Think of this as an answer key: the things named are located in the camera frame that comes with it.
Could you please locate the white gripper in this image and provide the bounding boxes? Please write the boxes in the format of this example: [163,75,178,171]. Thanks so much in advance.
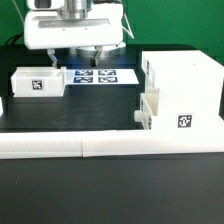
[24,3,124,69]

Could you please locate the white drawer box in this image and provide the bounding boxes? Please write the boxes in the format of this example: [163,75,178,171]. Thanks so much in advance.
[11,67,66,97]
[134,88,159,130]

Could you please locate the white front drawer box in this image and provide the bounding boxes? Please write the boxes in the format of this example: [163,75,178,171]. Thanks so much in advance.
[134,88,159,130]

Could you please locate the white drawer cabinet frame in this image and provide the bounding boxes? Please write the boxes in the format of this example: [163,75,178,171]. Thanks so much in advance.
[141,50,224,131]

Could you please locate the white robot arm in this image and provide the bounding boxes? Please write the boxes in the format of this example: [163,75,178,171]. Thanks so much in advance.
[24,0,124,67]

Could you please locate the white marker sheet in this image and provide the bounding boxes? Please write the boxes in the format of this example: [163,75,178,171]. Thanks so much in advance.
[66,69,138,85]

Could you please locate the white front fence left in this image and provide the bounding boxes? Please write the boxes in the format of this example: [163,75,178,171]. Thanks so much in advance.
[0,132,83,159]

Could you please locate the white fence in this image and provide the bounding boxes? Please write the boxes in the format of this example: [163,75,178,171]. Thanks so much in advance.
[82,129,224,157]
[0,132,83,159]

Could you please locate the white front fence right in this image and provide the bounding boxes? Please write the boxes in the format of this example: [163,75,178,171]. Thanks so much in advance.
[82,129,224,157]

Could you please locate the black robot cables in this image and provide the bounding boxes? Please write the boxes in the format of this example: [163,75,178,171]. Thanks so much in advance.
[3,33,26,46]

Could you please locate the white thin cable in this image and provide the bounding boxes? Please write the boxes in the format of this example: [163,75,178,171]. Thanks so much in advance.
[11,0,28,24]

